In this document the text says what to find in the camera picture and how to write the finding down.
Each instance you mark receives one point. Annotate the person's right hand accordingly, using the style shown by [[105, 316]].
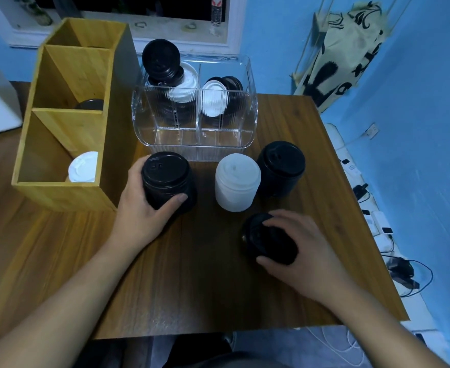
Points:
[[317, 268]]

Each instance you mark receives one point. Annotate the person's left hand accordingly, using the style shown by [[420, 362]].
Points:
[[136, 226]]

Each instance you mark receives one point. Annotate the black domed cup lid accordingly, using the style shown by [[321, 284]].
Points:
[[267, 241]]

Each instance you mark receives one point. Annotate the wooden three-compartment organizer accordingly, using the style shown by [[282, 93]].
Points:
[[63, 195]]

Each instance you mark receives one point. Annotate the white domed cup lid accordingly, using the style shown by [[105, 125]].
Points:
[[237, 183]]

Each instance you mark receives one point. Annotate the short stack of black lids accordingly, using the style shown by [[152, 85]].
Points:
[[282, 160]]

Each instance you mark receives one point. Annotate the person's left forearm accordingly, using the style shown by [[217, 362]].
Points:
[[56, 314]]

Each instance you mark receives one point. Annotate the grey shirt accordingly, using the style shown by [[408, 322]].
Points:
[[240, 362]]

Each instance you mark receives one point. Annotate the clear plastic container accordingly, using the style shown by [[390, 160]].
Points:
[[248, 122]]

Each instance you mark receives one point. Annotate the cream tote bag black print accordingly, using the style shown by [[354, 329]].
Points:
[[344, 57]]

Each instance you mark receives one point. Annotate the clear plastic water bottle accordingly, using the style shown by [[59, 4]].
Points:
[[217, 9]]

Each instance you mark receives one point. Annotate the dark glass vase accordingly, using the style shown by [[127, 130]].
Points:
[[65, 5]]

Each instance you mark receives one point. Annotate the small potted plant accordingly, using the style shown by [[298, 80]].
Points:
[[40, 15]]

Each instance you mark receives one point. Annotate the white wall socket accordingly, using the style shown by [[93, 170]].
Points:
[[371, 131]]

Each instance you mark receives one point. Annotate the white window frame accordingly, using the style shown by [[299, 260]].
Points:
[[194, 44]]

